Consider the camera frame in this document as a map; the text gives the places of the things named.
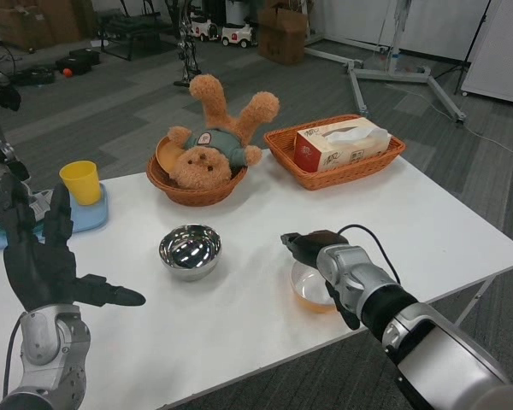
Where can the orange plastic plate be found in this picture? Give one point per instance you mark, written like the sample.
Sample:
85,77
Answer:
167,158

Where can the black tripod stand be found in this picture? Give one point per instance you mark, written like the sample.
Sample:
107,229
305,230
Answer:
474,42

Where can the black metal bench rack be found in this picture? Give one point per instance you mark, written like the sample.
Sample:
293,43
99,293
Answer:
137,32

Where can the black flat floor device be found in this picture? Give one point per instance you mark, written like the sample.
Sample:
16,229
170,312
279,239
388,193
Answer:
34,77

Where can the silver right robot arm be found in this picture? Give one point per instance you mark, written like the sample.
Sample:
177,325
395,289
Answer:
432,341

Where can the white cabinet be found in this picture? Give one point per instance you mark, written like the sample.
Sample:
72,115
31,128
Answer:
500,51

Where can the shiny steel bowl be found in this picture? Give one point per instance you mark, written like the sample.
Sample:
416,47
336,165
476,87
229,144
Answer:
190,260

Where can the red white tissue box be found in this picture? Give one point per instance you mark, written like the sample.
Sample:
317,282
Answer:
337,147

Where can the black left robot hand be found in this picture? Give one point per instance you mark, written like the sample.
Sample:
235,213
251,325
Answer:
38,273

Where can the yellow plastic cup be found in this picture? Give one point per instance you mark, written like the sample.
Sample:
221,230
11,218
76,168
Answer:
82,183

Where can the standing silver humanoid robot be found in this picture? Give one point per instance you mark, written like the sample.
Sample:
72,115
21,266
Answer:
188,51

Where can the small red ball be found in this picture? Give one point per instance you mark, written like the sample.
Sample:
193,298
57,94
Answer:
68,73

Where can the white black humanoid robot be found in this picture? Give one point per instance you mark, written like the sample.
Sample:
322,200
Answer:
0,94

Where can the light blue plastic tray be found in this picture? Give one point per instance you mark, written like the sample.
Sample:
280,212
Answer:
90,215

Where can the tall cardboard box stack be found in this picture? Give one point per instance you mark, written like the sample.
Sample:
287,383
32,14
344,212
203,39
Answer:
282,34

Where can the orange white plastic bowl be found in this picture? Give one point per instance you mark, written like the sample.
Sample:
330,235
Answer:
308,290

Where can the white toy car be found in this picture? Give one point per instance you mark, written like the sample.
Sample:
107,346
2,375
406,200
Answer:
238,35
206,27

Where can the white metal gantry stand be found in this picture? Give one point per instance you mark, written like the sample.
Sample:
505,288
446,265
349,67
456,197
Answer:
393,72

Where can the rectangular wicker basket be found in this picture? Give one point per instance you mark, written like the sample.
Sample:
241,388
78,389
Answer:
346,177

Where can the white plant pot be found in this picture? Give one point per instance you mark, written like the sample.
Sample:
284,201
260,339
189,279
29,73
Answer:
238,9

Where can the black round floor device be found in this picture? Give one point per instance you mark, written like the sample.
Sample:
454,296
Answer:
81,60

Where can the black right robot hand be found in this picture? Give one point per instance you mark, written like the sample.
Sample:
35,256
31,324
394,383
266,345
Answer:
308,247

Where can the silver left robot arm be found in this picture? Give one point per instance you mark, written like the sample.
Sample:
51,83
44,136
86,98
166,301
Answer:
47,354

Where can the wide cardboard box pile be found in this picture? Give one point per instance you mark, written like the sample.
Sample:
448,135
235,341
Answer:
34,21

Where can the brown teddy bear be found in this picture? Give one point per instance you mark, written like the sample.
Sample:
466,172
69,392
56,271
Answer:
203,166

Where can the round wicker basket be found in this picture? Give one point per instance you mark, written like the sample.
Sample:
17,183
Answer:
196,196

